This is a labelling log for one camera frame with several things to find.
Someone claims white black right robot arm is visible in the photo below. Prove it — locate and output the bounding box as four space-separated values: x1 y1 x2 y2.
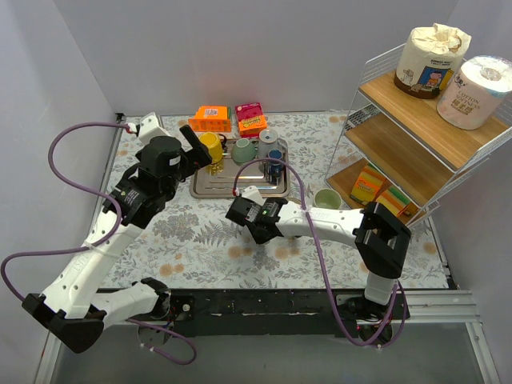
226 186 411 318

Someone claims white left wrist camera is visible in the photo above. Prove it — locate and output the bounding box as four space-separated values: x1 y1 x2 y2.
126 112 170 146

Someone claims sage green mug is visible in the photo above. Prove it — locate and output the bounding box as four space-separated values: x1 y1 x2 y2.
231 138 257 164

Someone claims pink orange box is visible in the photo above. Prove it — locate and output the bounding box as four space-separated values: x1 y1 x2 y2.
234 102 267 138

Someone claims sponge pack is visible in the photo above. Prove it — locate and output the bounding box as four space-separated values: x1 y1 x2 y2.
376 185 410 217
350 163 387 206

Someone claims small blue cup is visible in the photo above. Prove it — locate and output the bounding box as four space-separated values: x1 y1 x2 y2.
266 149 283 185

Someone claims grey mug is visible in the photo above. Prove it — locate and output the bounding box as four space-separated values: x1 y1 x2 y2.
257 128 279 158

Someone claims yellow mug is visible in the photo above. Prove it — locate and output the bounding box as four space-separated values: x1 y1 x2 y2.
199 132 223 164

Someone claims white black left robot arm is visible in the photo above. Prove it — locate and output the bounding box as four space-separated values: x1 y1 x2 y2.
22 126 211 354

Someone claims silver metal tray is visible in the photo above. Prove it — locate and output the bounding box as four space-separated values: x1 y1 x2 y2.
190 139 291 198

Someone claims sponge pack upper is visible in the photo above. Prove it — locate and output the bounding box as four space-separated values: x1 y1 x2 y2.
350 163 387 206

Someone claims white cotton toilet roll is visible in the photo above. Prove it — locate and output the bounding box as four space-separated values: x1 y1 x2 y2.
437 55 511 130

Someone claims cartoon wrapped toilet roll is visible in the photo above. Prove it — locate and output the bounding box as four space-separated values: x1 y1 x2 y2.
394 23 472 99

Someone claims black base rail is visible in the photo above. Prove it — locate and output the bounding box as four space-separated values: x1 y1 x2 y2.
123 286 417 341

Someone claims sponge pack lower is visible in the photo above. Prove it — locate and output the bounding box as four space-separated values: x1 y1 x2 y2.
376 185 410 217

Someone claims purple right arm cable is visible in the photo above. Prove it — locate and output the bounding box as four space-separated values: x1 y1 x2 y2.
233 158 410 347

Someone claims light green mug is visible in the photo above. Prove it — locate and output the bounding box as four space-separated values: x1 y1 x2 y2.
313 188 342 210

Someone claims white wire wooden shelf rack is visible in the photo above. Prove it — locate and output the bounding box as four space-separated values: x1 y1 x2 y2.
326 46 511 227

